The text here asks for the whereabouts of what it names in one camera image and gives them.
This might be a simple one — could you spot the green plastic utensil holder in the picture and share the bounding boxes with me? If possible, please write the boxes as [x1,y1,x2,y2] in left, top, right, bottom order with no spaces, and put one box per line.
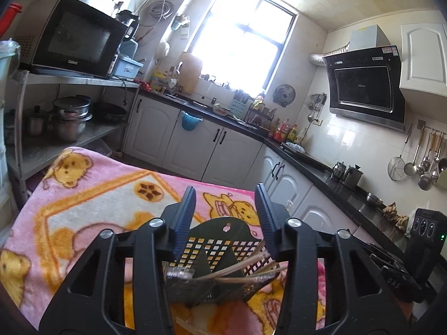
[162,216,290,309]

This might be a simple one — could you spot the window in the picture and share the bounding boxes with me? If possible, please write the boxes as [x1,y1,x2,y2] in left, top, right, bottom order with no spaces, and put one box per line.
[188,0,298,94]

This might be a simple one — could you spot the metal bowl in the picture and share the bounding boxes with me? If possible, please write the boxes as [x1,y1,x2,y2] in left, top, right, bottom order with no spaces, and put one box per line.
[365,192,387,207]

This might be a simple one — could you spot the green knife block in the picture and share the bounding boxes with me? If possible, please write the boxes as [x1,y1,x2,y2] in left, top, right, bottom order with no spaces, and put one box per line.
[232,91,249,119]

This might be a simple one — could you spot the coiled hose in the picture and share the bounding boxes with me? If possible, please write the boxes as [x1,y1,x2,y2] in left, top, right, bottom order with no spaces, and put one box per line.
[148,0,174,20]

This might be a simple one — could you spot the bunch of hanging metal utensils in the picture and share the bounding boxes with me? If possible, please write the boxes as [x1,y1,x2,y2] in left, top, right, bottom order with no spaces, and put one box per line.
[305,92,328,123]

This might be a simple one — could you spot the black kitchen countertop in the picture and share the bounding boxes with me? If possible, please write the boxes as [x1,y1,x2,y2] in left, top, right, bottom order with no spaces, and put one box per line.
[137,88,420,252]

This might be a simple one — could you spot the small steel pot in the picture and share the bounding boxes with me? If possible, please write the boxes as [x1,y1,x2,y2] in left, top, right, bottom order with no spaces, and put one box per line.
[23,105,50,137]

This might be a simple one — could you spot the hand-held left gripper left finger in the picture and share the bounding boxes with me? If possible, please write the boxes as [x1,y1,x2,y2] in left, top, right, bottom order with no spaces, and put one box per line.
[38,186,198,335]

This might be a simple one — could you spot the wall utensil caddy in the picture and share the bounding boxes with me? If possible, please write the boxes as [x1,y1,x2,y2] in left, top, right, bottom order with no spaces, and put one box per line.
[172,13,191,39]

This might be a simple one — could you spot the black microwave oven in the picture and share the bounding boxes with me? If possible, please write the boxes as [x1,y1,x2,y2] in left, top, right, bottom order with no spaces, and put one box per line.
[19,0,129,79]

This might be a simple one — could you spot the metal wall hook rail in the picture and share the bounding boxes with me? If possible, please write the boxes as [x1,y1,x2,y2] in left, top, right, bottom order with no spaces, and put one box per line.
[417,119,447,136]

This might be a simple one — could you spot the group of wooden chopsticks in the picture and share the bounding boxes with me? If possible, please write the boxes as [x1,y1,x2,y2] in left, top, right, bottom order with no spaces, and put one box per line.
[164,239,290,335]

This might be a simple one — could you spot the blue-grey plastic bin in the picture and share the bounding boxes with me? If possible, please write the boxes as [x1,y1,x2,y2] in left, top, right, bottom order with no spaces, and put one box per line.
[113,54,145,81]

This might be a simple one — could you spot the metal kettle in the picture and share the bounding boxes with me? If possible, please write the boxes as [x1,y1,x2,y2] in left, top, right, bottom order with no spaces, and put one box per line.
[344,164,364,190]

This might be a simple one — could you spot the black power cable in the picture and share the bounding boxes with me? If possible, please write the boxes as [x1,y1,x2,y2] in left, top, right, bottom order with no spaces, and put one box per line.
[113,75,129,107]

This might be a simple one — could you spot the black spice rack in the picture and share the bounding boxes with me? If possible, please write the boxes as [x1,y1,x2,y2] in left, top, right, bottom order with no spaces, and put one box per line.
[246,100,275,128]

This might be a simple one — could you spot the pink printed blanket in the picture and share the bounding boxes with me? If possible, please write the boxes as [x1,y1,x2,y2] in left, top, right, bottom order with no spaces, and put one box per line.
[0,147,327,335]

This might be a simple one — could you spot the black blender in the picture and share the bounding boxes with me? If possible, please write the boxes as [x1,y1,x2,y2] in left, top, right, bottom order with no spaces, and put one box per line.
[116,10,141,40]

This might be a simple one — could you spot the large beige container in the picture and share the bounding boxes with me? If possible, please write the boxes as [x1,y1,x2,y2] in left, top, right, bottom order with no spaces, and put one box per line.
[178,51,204,95]

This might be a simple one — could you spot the white upper cabinet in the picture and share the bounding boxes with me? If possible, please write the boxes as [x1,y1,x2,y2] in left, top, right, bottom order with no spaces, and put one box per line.
[400,23,447,97]

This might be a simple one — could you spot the metal shelf rack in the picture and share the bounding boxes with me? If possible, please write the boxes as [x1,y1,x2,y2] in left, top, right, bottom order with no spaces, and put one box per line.
[6,70,141,198]

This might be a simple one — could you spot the red plastic basin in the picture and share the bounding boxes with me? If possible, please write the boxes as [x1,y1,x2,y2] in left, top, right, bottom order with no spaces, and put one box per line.
[0,2,22,40]

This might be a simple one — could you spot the black wok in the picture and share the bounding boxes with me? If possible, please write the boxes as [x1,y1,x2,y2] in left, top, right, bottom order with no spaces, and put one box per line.
[92,102,128,124]

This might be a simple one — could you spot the metal faucet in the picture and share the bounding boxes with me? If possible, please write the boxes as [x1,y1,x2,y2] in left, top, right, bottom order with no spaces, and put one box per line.
[169,66,181,92]

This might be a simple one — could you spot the yellow packages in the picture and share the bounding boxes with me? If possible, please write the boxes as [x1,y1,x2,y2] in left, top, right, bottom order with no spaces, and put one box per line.
[151,69,170,90]

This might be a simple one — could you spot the blue hanging bin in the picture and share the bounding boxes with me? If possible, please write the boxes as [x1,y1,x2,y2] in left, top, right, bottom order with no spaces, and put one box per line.
[180,111,203,133]

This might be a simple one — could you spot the row of hanging ladles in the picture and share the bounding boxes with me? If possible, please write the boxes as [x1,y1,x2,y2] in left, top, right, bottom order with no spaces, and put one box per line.
[404,129,447,191]

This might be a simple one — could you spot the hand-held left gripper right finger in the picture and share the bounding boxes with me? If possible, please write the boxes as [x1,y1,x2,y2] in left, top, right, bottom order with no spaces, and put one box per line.
[254,183,414,335]

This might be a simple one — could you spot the stacked steel steamer pot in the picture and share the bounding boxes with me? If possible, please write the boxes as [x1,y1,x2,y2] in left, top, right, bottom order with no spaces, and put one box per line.
[51,95,93,142]

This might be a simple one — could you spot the white lower kitchen cabinets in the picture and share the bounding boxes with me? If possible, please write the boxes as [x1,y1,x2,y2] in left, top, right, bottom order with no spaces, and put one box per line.
[123,94,361,245]

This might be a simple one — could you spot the blue-grey plastic drawer unit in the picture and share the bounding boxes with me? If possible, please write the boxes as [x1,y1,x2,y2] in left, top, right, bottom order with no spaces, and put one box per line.
[0,40,19,189]

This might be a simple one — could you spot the silver exhaust duct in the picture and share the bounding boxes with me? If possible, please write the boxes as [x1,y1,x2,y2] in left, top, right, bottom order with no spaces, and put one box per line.
[309,41,350,68]

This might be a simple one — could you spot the group of condiment bottles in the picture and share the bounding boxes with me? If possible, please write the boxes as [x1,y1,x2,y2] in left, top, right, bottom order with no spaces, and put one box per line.
[270,118,307,144]

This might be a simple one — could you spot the pile of ginger roots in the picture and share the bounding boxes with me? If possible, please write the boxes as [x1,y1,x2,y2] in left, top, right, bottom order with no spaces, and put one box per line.
[382,202,409,233]

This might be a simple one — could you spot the black range hood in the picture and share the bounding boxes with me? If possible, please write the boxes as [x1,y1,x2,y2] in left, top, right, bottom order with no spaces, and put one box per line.
[322,24,406,132]

